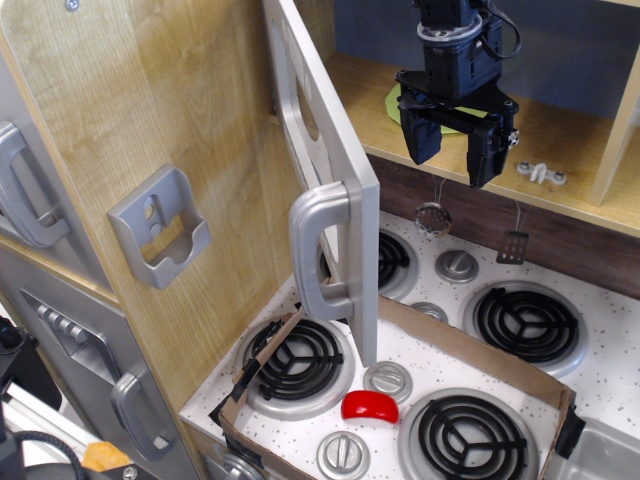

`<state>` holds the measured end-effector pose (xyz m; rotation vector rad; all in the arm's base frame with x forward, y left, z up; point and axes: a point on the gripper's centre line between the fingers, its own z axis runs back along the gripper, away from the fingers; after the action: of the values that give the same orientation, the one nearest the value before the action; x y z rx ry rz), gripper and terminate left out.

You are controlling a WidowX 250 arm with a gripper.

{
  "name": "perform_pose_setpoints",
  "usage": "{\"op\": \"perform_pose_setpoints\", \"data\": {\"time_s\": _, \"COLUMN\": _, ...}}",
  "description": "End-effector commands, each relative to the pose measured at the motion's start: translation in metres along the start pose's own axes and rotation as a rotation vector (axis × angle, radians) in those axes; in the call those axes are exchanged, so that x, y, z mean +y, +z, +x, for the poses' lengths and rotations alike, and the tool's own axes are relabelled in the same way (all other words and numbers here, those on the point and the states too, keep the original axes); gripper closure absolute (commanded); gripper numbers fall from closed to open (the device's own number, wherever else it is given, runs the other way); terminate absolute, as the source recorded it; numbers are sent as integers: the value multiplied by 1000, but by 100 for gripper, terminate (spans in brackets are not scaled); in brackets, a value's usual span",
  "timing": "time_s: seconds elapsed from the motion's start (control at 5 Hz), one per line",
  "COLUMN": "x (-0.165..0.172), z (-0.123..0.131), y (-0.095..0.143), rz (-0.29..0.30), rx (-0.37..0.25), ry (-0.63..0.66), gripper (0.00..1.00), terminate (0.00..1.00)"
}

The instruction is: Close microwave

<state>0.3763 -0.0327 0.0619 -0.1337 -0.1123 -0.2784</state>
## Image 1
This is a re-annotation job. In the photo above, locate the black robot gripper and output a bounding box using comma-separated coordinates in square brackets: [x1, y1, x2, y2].
[396, 21, 519, 188]

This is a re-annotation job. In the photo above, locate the grey toy microwave door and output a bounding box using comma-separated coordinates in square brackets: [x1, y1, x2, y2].
[263, 1, 380, 367]

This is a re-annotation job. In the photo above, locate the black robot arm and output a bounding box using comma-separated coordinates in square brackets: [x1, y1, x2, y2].
[396, 1, 522, 188]

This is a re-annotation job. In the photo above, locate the green plastic plate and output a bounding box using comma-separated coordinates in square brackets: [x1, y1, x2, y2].
[384, 84, 459, 135]

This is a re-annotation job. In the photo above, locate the hanging metal strainer spoon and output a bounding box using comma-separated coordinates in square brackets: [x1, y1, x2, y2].
[414, 178, 452, 238]

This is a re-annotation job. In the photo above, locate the white plastic door latch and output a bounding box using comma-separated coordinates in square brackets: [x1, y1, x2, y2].
[516, 161, 567, 186]

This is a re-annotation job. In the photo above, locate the hanging metal spatula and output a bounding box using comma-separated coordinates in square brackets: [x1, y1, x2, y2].
[496, 202, 529, 265]

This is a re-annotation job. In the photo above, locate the grey back stove knob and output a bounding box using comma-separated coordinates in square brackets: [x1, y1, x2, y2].
[435, 250, 480, 284]

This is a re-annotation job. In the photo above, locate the back left stove burner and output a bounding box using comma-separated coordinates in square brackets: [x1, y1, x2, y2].
[319, 227, 419, 302]

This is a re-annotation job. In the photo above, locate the stove burner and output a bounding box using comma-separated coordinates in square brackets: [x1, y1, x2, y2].
[397, 388, 539, 480]
[246, 318, 355, 421]
[461, 280, 588, 378]
[319, 227, 419, 302]

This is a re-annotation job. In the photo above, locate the grey small stove knob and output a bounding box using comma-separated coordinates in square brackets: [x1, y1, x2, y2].
[410, 302, 449, 324]

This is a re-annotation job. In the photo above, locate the back right stove burner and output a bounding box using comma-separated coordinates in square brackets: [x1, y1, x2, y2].
[461, 280, 588, 378]

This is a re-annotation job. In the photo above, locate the grey centre stove knob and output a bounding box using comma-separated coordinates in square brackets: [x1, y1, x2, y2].
[363, 361, 413, 403]

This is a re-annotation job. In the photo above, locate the front left stove burner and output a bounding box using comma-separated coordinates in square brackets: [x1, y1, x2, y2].
[246, 318, 355, 421]

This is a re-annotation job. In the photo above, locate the red plastic toy piece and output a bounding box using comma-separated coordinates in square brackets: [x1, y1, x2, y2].
[341, 390, 400, 425]

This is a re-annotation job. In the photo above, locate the front right stove burner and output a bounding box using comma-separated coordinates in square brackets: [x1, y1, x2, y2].
[397, 388, 539, 480]

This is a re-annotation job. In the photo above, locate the grey front stove knob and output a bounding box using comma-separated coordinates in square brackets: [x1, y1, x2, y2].
[316, 431, 371, 480]

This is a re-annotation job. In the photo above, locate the silver sink basin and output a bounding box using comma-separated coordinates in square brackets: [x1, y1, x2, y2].
[544, 418, 639, 480]

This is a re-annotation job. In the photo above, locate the grey oven knob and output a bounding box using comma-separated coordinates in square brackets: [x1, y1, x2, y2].
[223, 453, 264, 480]

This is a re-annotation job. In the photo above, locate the grey ice dispenser panel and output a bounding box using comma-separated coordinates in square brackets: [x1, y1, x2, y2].
[20, 289, 121, 385]

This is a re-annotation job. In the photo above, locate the brown cardboard frame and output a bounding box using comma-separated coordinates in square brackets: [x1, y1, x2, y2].
[211, 298, 574, 479]

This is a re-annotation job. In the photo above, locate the grey wall phone holder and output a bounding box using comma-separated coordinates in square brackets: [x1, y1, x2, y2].
[108, 164, 211, 290]

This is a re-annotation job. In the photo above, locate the lower grey fridge handle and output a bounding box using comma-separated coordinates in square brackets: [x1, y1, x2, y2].
[110, 372, 170, 462]

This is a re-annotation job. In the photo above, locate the grey fridge handle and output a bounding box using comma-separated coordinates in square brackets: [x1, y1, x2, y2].
[110, 372, 170, 462]
[1, 121, 70, 249]

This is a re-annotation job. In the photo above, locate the upper grey fridge handle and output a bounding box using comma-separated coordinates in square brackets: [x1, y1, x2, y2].
[1, 121, 70, 249]

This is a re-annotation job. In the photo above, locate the black braided cable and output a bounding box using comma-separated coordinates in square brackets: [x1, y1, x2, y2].
[0, 430, 86, 480]

